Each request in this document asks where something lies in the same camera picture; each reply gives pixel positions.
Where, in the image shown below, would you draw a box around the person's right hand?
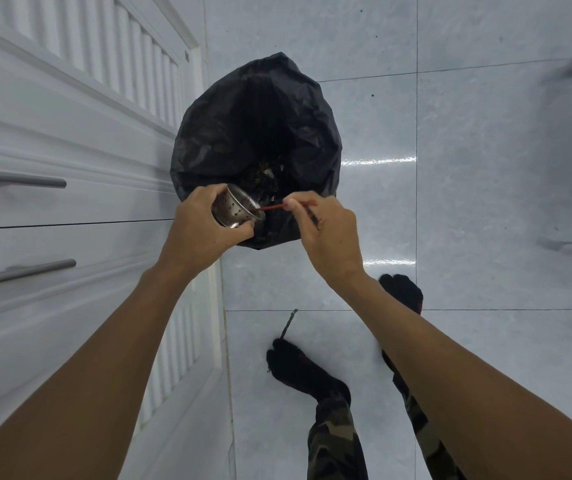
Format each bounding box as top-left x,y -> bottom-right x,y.
282,191 -> 368,291

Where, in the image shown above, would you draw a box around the person's left hand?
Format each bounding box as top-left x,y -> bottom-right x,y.
158,184 -> 256,281

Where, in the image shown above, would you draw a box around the perforated metal sink strainer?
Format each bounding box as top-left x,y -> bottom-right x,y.
211,183 -> 266,229

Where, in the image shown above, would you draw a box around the thin red stick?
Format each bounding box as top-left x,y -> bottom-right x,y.
253,201 -> 318,212

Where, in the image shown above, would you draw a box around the person's left forearm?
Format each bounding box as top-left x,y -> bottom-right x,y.
0,259 -> 217,480

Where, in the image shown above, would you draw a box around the person's right forearm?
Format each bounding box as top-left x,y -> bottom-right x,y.
333,271 -> 572,480

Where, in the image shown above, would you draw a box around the food waste scraps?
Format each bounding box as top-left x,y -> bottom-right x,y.
246,159 -> 287,203

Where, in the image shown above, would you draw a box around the small dark stick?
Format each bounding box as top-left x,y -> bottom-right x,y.
279,309 -> 299,341

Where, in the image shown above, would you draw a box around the black trash bag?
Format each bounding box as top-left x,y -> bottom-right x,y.
170,52 -> 343,251

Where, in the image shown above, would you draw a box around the white louvered cabinet door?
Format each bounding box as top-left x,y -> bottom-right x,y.
133,260 -> 228,448
0,0 -> 203,141

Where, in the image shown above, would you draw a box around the black sock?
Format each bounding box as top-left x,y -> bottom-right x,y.
266,339 -> 352,406
378,274 -> 424,375

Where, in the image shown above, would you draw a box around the white drawer front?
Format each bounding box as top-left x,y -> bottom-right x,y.
0,25 -> 179,230
0,220 -> 176,325

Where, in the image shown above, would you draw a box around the camouflage trousers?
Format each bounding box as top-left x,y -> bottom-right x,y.
307,372 -> 468,480

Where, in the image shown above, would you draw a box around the grey metal drawer handle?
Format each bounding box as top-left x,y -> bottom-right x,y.
0,169 -> 68,190
0,259 -> 77,291

